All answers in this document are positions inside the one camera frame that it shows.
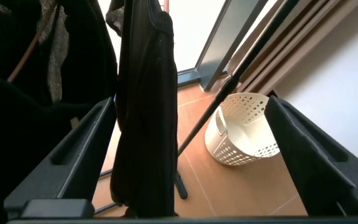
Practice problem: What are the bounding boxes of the black shorts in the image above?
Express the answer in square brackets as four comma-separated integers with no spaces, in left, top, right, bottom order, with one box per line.
[0,0,119,218]

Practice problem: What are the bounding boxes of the black garment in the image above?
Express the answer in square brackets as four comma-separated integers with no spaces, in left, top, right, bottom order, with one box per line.
[106,0,180,218]

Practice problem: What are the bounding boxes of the white laundry basket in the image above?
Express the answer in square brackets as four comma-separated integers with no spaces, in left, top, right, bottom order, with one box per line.
[204,92,281,167]

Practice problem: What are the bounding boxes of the black clothes rack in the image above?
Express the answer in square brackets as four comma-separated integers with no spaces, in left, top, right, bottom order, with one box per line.
[93,0,300,216]

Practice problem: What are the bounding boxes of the window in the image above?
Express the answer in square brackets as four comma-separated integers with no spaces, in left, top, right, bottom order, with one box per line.
[98,0,272,91]

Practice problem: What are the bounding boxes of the brown curtain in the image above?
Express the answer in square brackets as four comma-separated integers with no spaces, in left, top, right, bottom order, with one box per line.
[227,0,358,96]

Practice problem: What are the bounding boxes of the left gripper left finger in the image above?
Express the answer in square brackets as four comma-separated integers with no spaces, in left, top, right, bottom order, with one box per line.
[4,97,117,218]

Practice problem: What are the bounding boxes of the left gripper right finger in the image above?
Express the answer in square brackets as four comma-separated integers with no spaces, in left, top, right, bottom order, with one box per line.
[264,95,358,217]

